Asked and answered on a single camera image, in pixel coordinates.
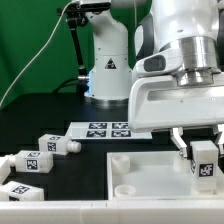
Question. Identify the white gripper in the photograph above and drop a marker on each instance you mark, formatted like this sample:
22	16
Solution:
157	103

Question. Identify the white square tabletop tray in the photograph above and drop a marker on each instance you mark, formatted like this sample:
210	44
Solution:
156	175

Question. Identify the black camera stand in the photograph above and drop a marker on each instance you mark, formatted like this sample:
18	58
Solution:
76	13

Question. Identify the white marker plate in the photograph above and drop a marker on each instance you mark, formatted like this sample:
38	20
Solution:
103	130

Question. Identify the white obstacle fence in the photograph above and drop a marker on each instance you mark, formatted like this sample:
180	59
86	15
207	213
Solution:
113	212

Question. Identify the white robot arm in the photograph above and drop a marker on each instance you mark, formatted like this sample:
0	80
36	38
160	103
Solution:
177	38

